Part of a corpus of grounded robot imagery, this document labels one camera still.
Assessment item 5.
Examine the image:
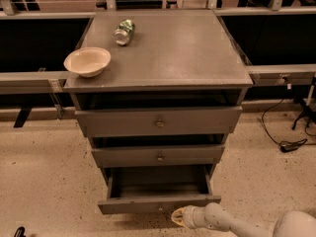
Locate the black object at floor corner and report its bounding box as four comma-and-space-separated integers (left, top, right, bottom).
14, 226, 26, 237

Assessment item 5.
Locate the grey middle drawer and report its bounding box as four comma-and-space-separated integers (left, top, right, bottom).
92, 145, 224, 167

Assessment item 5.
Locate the white ceramic bowl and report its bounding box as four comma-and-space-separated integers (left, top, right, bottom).
64, 47, 112, 78

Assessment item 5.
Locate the black power adapter with cable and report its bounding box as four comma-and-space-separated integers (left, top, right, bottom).
260, 100, 308, 154

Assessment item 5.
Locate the grey top drawer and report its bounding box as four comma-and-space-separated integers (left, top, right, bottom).
75, 107, 242, 137

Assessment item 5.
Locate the grey drawer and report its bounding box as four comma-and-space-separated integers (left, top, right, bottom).
98, 165, 221, 214
75, 107, 242, 137
92, 145, 224, 167

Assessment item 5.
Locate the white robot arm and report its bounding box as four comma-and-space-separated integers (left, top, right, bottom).
171, 202, 316, 237

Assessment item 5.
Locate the grey metal railing left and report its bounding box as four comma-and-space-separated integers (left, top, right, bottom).
0, 12, 94, 94

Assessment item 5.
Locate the grey wooden drawer cabinet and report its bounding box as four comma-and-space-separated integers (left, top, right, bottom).
65, 10, 252, 150

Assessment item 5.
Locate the green soda can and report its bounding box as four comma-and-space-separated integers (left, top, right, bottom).
114, 19, 135, 46

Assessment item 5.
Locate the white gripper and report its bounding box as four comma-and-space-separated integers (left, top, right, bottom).
172, 205, 206, 229

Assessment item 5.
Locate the grey bottom drawer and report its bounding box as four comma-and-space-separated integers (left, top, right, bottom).
98, 165, 221, 214

